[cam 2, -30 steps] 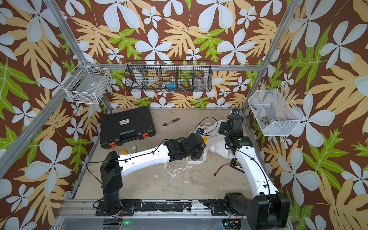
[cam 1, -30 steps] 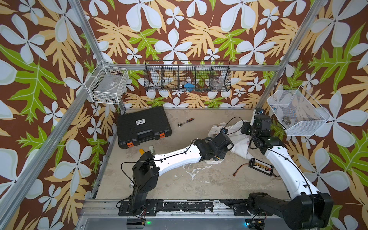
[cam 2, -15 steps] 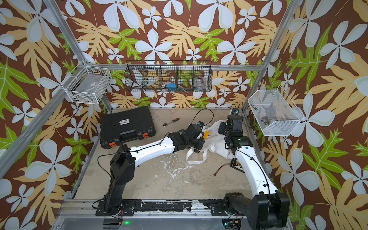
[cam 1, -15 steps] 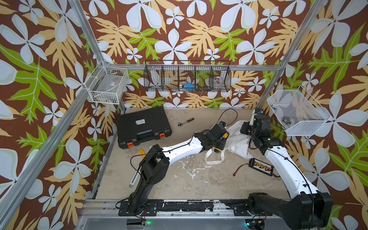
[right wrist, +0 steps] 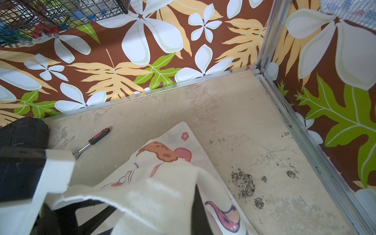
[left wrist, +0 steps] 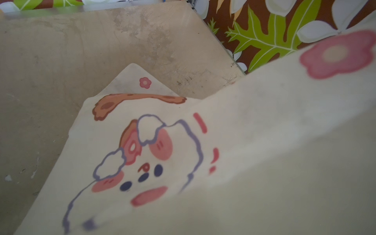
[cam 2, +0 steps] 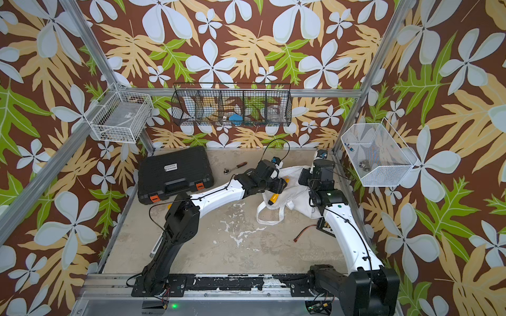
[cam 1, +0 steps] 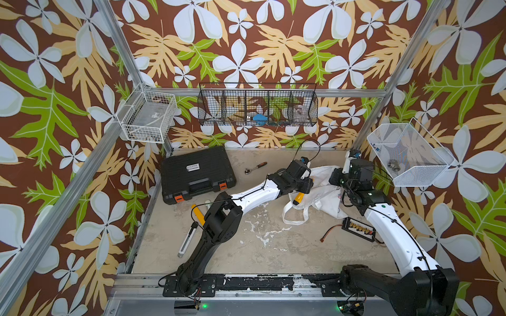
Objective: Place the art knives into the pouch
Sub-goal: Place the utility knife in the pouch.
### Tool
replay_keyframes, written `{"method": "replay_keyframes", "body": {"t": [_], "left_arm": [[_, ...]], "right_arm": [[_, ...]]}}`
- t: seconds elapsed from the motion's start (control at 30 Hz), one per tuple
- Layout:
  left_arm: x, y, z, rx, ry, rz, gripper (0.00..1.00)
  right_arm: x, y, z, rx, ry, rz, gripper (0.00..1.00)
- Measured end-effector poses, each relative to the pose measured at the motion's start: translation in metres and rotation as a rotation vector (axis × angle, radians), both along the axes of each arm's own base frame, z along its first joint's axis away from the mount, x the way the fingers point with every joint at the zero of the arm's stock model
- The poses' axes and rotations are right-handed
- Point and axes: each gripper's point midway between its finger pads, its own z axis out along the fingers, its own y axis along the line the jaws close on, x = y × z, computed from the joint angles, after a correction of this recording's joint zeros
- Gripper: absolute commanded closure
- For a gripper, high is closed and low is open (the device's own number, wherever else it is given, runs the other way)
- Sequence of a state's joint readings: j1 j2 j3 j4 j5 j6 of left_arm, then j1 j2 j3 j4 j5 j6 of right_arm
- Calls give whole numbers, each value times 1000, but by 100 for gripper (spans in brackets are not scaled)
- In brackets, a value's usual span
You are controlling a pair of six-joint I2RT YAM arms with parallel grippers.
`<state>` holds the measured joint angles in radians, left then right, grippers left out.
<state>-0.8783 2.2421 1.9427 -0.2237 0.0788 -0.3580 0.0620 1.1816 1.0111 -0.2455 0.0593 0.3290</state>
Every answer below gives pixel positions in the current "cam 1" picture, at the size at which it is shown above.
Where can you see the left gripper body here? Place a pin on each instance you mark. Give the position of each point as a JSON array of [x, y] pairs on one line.
[[303, 185]]

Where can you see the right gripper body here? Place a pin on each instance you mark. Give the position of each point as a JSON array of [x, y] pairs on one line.
[[340, 179]]

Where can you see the yellow utility knife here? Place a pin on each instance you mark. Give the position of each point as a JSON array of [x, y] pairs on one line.
[[298, 199]]

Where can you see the white cartoon print pouch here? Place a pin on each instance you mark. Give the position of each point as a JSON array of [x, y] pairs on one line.
[[323, 196]]

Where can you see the black white pen knife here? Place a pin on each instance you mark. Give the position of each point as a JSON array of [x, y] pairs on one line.
[[187, 240]]

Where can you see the yellow black cutter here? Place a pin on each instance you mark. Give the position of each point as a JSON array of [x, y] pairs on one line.
[[199, 215]]

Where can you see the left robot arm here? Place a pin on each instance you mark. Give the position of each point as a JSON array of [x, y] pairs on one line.
[[222, 220]]

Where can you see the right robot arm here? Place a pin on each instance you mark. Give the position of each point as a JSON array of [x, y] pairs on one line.
[[424, 287]]

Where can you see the white mesh basket right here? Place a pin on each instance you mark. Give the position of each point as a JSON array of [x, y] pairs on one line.
[[410, 154]]

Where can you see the blue object in basket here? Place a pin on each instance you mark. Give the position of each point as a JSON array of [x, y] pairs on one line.
[[260, 120]]

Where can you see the black plastic tool case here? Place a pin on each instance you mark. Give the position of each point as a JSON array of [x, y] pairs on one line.
[[186, 176]]

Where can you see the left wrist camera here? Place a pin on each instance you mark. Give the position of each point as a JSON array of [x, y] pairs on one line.
[[305, 161]]

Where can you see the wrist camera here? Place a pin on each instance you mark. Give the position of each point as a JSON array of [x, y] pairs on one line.
[[305, 161], [350, 155]]

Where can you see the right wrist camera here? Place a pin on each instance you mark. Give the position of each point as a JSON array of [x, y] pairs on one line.
[[350, 155]]

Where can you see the black wire basket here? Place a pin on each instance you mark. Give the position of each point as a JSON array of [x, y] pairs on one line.
[[284, 104]]

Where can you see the white wire basket left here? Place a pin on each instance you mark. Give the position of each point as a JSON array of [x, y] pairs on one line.
[[146, 115]]

